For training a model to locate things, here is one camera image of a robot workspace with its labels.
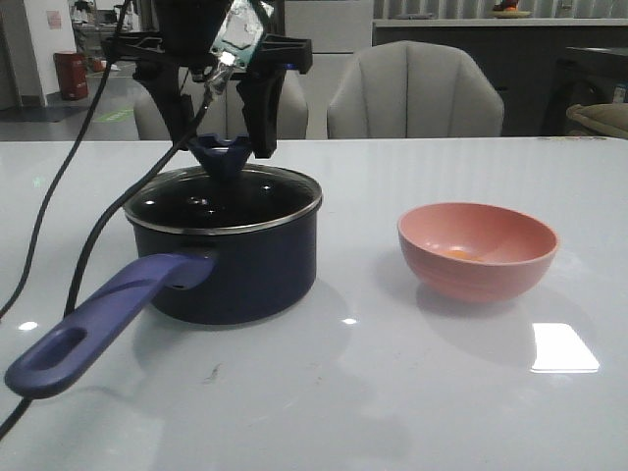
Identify right beige upholstered chair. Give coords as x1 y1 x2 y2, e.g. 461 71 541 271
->
327 40 504 139

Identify white cabinet column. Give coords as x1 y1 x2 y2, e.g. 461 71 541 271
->
285 1 374 139

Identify dark blue saucepan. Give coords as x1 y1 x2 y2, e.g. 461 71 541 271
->
5 207 320 399

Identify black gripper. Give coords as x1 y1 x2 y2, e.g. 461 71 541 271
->
102 1 313 158

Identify pink bowl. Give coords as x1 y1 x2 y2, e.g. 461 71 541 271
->
397 202 559 303

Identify orange ham pieces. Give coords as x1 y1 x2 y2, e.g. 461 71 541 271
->
444 248 482 262

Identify left beige upholstered chair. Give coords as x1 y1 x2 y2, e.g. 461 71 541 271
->
133 69 309 140

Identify dark kitchen counter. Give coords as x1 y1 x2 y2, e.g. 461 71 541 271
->
372 18 627 136

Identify red bin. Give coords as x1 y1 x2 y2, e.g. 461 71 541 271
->
53 51 88 100

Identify brown sofa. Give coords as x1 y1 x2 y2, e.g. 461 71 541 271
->
566 103 628 139

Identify fruit plate on counter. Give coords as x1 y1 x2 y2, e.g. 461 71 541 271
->
491 0 531 19

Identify beige upholstered chair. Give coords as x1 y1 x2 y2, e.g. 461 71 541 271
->
133 69 309 140
327 40 504 139

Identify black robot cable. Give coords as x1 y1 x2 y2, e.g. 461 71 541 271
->
0 0 232 438

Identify glass lid with blue knob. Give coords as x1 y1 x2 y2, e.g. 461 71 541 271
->
124 134 323 236

